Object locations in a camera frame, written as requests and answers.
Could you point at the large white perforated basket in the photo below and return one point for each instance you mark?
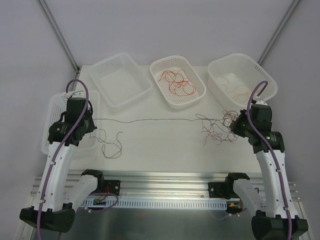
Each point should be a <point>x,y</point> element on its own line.
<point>57,105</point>

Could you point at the oval white perforated basket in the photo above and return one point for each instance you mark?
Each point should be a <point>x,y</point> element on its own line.
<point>177,81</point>

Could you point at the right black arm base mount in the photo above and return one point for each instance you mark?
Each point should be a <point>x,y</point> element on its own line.
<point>221,190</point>

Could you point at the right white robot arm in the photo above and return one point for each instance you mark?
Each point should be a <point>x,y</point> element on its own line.
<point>273,217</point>

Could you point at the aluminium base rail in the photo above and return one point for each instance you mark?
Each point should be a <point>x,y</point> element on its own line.
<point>171,185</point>

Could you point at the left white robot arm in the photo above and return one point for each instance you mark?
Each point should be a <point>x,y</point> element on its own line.
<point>54,209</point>

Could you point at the aluminium frame post left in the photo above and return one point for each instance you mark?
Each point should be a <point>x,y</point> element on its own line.
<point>58,34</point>

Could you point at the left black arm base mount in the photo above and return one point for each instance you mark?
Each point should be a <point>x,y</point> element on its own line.
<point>109,186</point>

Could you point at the white slotted cable duct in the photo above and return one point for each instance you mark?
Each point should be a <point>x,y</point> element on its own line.
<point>136,203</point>

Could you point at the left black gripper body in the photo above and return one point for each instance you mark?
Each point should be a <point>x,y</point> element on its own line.
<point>89,124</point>

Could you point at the aluminium frame post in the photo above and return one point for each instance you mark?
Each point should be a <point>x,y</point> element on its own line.
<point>58,34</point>
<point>279,30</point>

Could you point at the translucent white perforated basket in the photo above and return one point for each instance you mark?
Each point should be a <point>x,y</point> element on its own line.
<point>119,80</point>

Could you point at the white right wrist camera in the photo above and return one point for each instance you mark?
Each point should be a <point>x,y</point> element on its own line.
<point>259,101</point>

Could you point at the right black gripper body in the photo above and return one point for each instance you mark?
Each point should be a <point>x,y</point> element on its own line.
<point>237,125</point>

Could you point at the aluminium frame post right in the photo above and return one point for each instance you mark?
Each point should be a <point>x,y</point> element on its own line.
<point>279,30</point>

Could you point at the solid white plastic bin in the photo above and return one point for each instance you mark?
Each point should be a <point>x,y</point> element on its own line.
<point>232,78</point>

